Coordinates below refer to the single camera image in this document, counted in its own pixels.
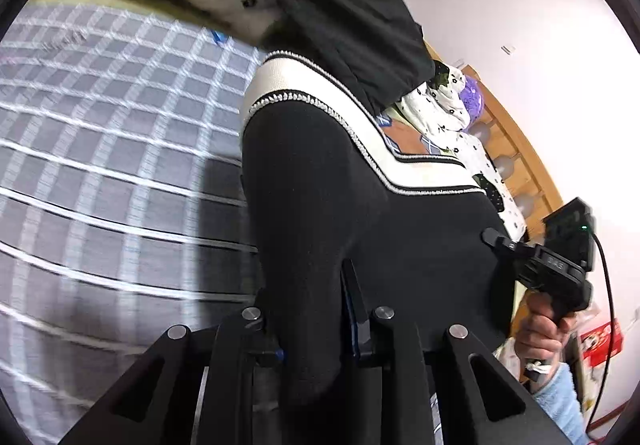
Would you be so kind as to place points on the red box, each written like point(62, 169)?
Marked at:
point(597, 344)

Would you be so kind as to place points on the black pants with white stripes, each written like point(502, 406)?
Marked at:
point(324, 188)

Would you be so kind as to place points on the wooden bed frame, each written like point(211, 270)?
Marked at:
point(522, 172)

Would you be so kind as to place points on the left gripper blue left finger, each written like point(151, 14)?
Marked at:
point(266, 348)

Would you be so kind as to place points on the purple pillow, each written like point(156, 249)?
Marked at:
point(472, 100)

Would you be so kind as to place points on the grey plaid blanket with stars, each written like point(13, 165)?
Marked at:
point(123, 213)

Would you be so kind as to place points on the black jacket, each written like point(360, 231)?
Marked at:
point(373, 47)

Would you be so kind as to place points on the light blue sleeve forearm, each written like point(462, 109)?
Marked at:
point(559, 401)

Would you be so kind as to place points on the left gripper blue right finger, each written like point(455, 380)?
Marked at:
point(355, 318)

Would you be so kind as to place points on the person's right hand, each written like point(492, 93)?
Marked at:
point(542, 335)

